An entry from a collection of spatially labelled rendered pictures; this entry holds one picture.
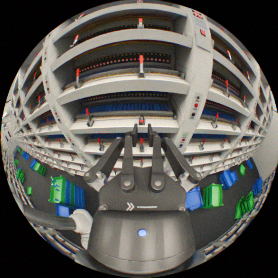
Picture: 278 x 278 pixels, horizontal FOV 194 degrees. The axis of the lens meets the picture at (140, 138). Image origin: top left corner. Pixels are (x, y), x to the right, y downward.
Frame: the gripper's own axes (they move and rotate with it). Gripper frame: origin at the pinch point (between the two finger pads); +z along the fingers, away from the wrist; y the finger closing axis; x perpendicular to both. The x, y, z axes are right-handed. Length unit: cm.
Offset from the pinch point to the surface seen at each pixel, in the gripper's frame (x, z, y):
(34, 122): 8, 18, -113
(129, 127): -4.9, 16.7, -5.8
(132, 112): 1.3, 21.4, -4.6
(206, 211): -106, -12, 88
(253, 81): 44, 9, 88
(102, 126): -3.8, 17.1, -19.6
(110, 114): 0.8, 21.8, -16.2
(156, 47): 37.8, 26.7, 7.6
